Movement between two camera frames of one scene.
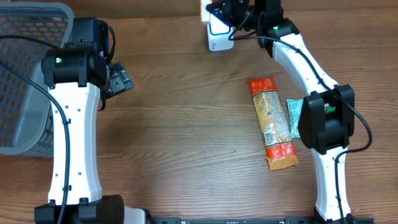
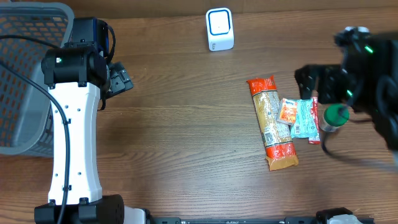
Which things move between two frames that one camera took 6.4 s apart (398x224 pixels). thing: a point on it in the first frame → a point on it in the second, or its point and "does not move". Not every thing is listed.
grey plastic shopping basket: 26,126 does not move
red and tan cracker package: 273,124 does not move
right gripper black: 222,11 → 331,84
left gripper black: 121,81 does not move
